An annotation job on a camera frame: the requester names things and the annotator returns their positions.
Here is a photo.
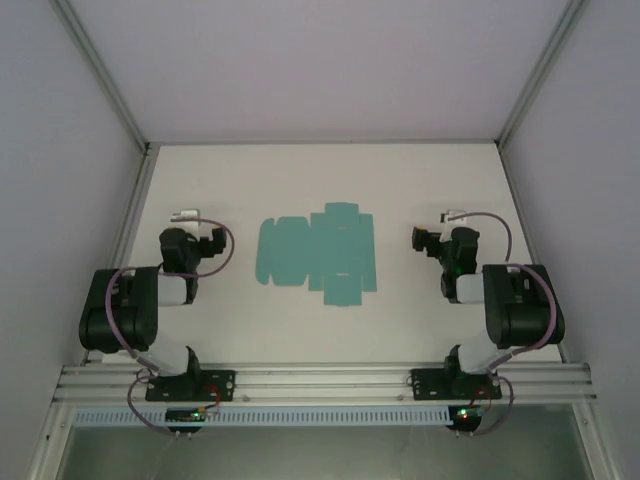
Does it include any aluminium table side rail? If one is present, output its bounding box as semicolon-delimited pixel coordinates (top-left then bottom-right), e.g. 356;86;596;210
497;144;574;362
79;144;161;366

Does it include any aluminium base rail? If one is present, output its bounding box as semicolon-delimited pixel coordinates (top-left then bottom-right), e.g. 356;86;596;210
52;362;599;404

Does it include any aluminium frame post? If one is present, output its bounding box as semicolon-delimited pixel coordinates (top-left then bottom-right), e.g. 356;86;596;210
493;0;592;149
49;0;151;151

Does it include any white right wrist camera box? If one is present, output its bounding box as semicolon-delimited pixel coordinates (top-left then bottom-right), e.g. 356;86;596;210
439;209;470;245

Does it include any light blue slotted cable duct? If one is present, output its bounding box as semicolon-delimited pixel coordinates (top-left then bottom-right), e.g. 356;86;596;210
72;405;454;427

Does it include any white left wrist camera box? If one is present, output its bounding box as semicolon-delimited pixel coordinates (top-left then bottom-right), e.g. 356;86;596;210
169;209;201;234

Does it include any aluminium lower frame leg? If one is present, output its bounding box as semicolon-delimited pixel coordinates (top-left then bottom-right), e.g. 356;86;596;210
572;402;621;480
29;402;76;480

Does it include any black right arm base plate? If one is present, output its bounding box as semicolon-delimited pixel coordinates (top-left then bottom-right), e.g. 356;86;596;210
409;368;503;401

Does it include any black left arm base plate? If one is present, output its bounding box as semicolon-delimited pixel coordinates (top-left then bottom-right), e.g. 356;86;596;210
144;368;237;402

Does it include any grey metal lower panel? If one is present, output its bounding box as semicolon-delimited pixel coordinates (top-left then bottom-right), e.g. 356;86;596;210
64;424;586;480

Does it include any teal cardboard paper box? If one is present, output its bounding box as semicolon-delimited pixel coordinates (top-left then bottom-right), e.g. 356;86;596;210
254;201;377;308

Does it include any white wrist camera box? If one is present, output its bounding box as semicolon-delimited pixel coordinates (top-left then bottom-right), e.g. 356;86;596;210
169;209;201;234
439;209;470;245

